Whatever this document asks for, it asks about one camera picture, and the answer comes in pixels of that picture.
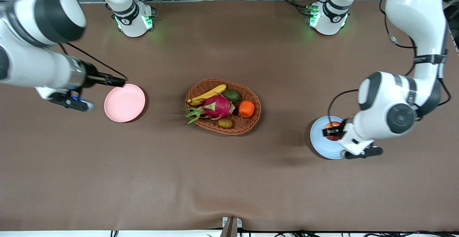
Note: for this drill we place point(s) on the green avocado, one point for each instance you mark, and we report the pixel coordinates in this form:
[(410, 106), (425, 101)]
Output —
[(232, 95)]

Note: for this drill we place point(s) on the metal camera bracket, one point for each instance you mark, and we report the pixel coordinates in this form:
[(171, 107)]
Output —
[(230, 227)]

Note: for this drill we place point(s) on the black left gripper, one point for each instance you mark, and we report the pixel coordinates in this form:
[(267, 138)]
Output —
[(331, 132)]

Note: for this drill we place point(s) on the yellow banana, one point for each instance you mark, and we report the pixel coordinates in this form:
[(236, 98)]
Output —
[(209, 93)]

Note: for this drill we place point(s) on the brown table cover cloth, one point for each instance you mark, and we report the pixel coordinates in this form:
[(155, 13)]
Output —
[(229, 179)]

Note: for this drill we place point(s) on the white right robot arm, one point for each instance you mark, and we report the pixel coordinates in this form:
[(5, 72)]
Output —
[(36, 65)]

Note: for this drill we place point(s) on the brown wicker basket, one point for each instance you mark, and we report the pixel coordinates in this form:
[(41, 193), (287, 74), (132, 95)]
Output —
[(251, 122)]

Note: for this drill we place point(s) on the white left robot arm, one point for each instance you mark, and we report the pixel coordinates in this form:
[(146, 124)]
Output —
[(416, 7)]

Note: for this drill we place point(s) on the orange fruit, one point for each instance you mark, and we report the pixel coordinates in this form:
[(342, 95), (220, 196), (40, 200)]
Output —
[(246, 109)]

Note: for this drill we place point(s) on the blue plate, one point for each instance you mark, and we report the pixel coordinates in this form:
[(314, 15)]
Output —
[(317, 140)]

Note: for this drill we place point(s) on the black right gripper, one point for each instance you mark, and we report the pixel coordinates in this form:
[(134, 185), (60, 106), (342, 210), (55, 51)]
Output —
[(91, 77)]

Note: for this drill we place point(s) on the brown kiwi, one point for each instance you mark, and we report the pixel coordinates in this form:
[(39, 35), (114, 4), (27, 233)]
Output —
[(225, 123)]

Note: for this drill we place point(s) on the pink plate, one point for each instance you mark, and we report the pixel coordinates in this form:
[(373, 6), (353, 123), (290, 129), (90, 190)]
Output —
[(124, 103)]

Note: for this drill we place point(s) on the pink dragon fruit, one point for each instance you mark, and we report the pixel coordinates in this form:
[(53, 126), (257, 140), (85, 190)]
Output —
[(218, 107)]

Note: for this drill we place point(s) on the red apple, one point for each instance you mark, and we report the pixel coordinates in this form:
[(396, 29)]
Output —
[(332, 124)]

